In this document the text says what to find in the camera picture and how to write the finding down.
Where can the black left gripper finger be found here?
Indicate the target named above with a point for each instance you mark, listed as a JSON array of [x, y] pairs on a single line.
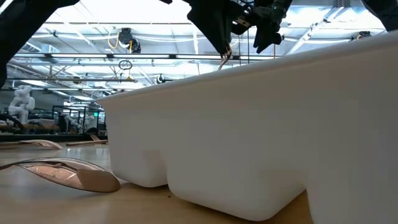
[[269, 34], [211, 21]]

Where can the rose gold fork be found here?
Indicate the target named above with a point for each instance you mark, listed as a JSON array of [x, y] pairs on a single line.
[[94, 137], [224, 60]]

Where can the white plastic cutlery tray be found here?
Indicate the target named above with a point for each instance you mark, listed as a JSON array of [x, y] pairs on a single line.
[[248, 140]]

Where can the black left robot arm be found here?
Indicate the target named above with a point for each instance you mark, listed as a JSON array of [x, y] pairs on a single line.
[[18, 31]]

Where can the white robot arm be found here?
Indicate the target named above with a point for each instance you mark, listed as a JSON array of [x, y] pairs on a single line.
[[21, 102]]

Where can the black hanging spotlight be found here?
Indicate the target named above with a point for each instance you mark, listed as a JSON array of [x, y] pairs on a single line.
[[160, 78]]

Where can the long ceiling light strip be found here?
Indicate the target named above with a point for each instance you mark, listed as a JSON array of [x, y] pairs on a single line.
[[93, 56]]

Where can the rose gold spoon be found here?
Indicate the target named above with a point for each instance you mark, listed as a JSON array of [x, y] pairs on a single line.
[[87, 180], [43, 143]]

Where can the wooden workbench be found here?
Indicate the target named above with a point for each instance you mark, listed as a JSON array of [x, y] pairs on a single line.
[[37, 128]]

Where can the black frame enclosure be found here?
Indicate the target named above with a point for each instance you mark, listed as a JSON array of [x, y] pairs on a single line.
[[62, 107]]

